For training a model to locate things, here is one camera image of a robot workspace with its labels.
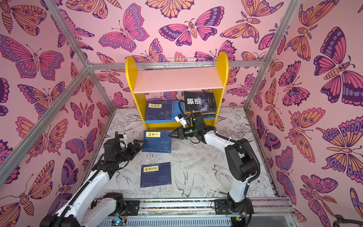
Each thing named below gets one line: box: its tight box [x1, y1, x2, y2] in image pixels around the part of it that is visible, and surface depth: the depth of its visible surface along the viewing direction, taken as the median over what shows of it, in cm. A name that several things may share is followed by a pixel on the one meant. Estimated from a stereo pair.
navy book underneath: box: [141, 130, 173, 153], surface depth 84 cm
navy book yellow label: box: [144, 100, 174, 121], surface depth 99 cm
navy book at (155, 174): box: [139, 162, 173, 188], surface depth 85 cm
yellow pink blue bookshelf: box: [125, 52, 229, 131], surface depth 94 cm
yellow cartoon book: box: [200, 112, 217, 118], surface depth 94 cm
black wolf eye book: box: [183, 92, 217, 112], surface depth 94 cm
